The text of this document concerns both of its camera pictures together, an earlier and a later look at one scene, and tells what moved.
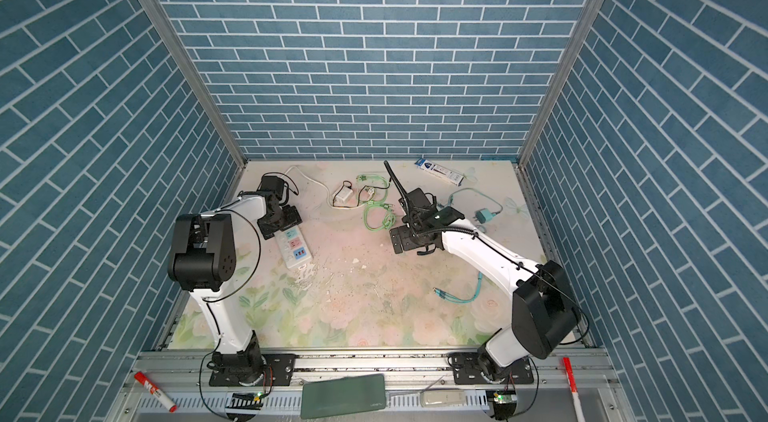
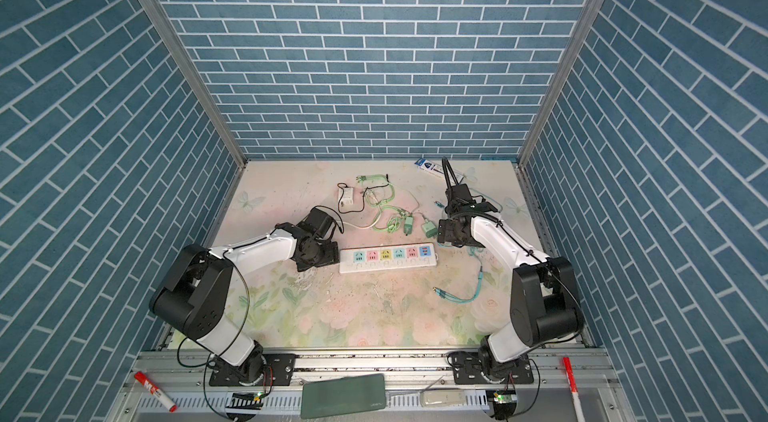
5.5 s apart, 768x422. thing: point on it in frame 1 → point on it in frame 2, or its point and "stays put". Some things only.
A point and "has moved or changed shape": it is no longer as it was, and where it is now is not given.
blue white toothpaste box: [439, 171] stays put
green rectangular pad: [343, 396] stays put
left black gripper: [292, 218] → [331, 256]
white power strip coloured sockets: [294, 246] has moved or changed shape
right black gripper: [403, 235] → [445, 227]
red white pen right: [573, 388] stays put
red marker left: [169, 405] stays put
